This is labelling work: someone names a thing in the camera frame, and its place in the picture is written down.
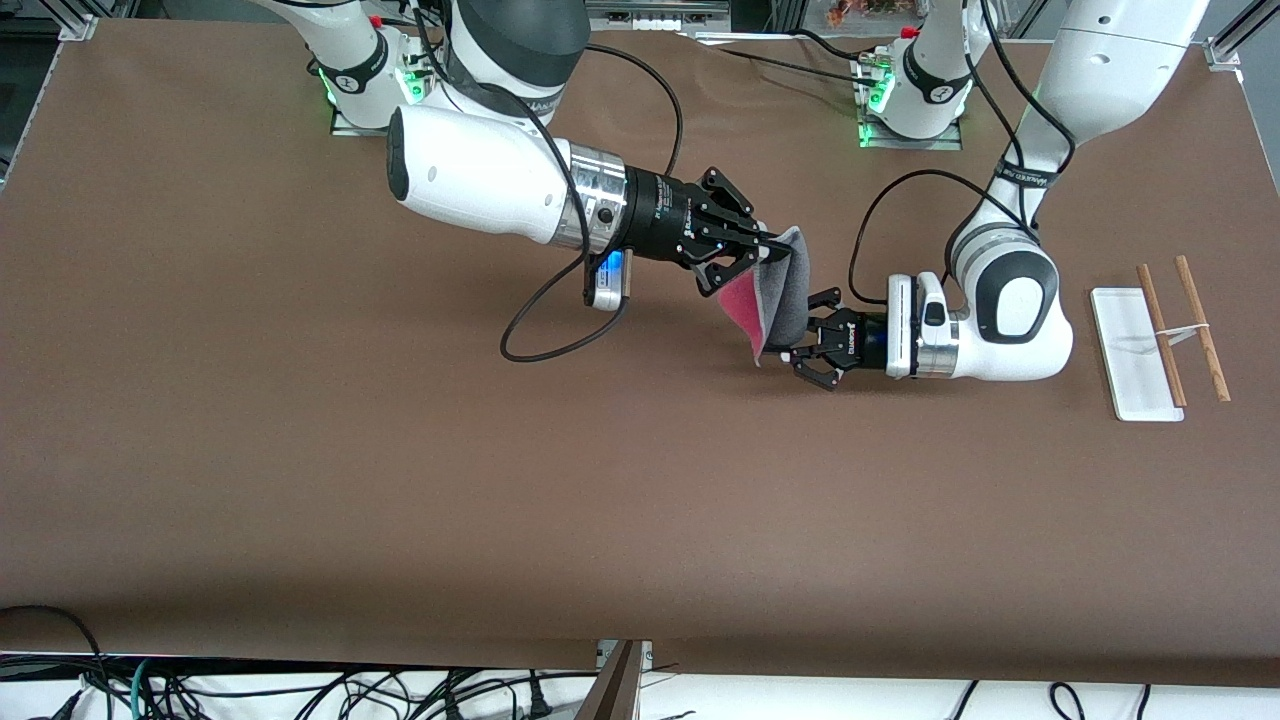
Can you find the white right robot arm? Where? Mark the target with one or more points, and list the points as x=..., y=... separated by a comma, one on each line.
x=470, y=170

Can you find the grey and pink towel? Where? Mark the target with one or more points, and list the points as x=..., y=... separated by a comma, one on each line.
x=785, y=290

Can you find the wooden chopsticks pair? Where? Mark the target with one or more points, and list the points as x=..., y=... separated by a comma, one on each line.
x=1205, y=335

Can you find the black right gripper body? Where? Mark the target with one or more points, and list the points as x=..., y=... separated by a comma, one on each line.
x=660, y=221

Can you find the brown table cover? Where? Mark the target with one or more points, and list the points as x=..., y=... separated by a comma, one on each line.
x=640, y=500

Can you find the white rack cross piece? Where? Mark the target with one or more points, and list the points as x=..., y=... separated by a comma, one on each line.
x=1185, y=334

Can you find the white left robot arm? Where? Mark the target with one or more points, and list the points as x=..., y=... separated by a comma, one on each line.
x=1100, y=80

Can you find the white power strip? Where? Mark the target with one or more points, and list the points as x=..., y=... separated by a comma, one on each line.
x=657, y=23

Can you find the white rack base plate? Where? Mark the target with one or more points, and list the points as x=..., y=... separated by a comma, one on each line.
x=1130, y=350

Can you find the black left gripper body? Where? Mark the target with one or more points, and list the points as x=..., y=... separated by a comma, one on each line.
x=862, y=342

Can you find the aluminium frame post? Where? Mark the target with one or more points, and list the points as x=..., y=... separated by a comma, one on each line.
x=1235, y=40
x=78, y=22

